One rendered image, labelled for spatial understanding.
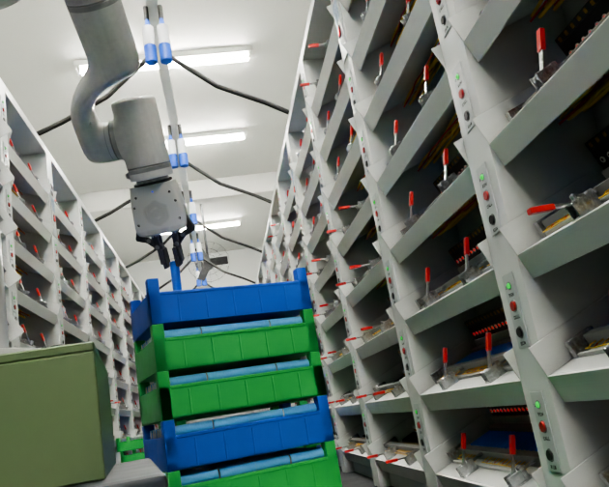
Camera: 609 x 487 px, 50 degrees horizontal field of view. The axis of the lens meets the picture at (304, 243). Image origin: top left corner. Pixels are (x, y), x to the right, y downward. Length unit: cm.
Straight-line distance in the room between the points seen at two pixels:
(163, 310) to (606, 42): 78
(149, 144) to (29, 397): 90
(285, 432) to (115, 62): 71
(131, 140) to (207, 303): 34
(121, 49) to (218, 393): 61
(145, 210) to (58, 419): 92
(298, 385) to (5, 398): 83
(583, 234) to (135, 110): 80
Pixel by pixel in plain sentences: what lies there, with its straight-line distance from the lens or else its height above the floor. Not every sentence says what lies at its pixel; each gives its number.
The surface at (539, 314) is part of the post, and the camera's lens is 110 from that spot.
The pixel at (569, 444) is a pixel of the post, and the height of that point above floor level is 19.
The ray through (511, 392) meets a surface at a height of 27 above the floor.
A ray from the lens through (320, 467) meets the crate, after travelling 122.
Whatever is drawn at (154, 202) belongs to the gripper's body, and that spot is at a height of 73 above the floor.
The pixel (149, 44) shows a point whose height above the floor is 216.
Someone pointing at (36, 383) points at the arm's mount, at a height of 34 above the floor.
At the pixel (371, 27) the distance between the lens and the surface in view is 181.
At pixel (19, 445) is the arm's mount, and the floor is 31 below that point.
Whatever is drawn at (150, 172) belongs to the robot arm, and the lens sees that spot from 129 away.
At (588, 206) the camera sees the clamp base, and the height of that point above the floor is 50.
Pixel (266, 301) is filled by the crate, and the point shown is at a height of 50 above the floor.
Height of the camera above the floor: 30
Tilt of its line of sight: 14 degrees up
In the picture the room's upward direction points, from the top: 10 degrees counter-clockwise
